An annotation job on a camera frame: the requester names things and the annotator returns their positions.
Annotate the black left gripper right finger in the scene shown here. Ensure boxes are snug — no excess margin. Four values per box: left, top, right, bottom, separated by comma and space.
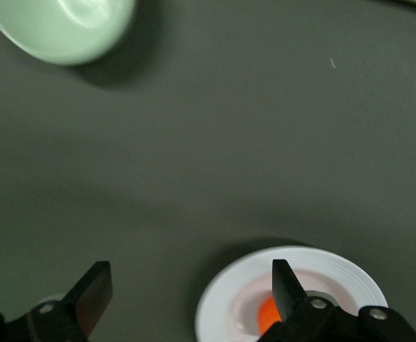
256, 259, 416, 342

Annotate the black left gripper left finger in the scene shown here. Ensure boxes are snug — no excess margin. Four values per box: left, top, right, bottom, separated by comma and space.
0, 260, 114, 342

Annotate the orange fruit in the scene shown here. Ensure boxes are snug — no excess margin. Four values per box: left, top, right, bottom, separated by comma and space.
256, 297, 284, 336

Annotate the white round plate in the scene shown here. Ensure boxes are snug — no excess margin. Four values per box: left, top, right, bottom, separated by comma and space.
195, 245, 389, 342

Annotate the light green bowl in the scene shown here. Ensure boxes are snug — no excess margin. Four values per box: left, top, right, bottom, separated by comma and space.
0, 0, 138, 67

